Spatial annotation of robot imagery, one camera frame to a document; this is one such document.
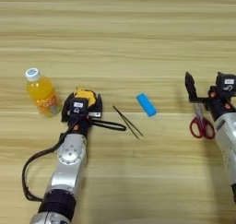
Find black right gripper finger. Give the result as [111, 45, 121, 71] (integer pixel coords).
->
[184, 71, 199, 104]

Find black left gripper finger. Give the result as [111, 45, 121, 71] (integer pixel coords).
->
[60, 91, 76, 124]
[92, 93, 103, 114]

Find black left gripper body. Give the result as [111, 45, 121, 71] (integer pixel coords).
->
[67, 110, 103, 140]

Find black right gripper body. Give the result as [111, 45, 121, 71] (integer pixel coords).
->
[189, 85, 236, 122]

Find yellow black tape measure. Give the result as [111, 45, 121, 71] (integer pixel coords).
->
[73, 87, 128, 132]

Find red handled scissors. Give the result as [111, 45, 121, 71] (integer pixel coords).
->
[188, 102, 217, 140]

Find orange juice bottle white cap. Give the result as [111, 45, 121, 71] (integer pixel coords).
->
[24, 67, 63, 118]

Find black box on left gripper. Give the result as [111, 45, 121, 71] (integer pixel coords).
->
[69, 97, 90, 116]

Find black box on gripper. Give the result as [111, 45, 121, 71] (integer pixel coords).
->
[69, 97, 90, 116]
[215, 71, 236, 94]

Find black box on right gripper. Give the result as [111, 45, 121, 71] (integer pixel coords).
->
[215, 71, 236, 94]

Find black tweezers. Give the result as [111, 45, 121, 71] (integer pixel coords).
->
[112, 105, 145, 140]

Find blue rectangular eraser block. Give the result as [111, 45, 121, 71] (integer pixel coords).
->
[136, 92, 159, 118]

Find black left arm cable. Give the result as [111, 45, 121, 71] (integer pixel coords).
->
[20, 122, 78, 203]

